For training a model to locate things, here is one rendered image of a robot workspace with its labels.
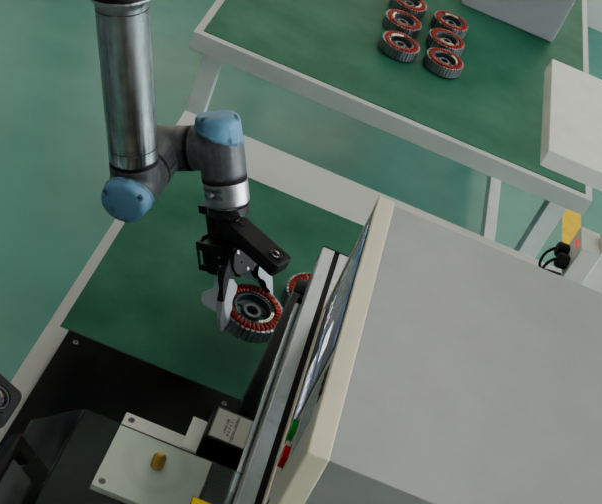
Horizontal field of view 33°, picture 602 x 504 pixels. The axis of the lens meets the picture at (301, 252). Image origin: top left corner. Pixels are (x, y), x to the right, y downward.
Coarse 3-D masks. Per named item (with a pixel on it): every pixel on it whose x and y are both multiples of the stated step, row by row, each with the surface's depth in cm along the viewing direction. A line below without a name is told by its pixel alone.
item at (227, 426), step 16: (224, 416) 146; (240, 416) 147; (192, 432) 147; (208, 432) 143; (224, 432) 144; (240, 432) 145; (192, 448) 145; (208, 448) 143; (224, 448) 143; (240, 448) 142; (224, 464) 144
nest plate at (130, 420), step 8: (128, 416) 158; (136, 416) 158; (128, 424) 157; (136, 424) 157; (144, 424) 158; (152, 424) 158; (144, 432) 157; (152, 432) 157; (160, 432) 158; (168, 432) 158; (176, 432) 159; (168, 440) 157; (176, 440) 158
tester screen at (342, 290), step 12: (360, 240) 129; (360, 252) 123; (348, 264) 132; (348, 276) 125; (336, 288) 134; (348, 288) 119; (336, 300) 127; (336, 312) 121; (324, 324) 130; (336, 324) 115; (324, 336) 123; (336, 336) 110; (312, 360) 126; (324, 360) 112
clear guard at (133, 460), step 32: (64, 416) 121; (96, 416) 120; (32, 448) 118; (64, 448) 115; (96, 448) 117; (128, 448) 118; (160, 448) 120; (32, 480) 112; (64, 480) 112; (96, 480) 114; (128, 480) 115; (160, 480) 116; (192, 480) 118; (224, 480) 119
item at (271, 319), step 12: (240, 288) 177; (252, 288) 179; (240, 300) 178; (252, 300) 179; (264, 300) 178; (276, 300) 179; (240, 312) 176; (252, 312) 178; (264, 312) 178; (276, 312) 176; (228, 324) 173; (240, 324) 172; (252, 324) 172; (264, 324) 173; (252, 336) 173; (264, 336) 173
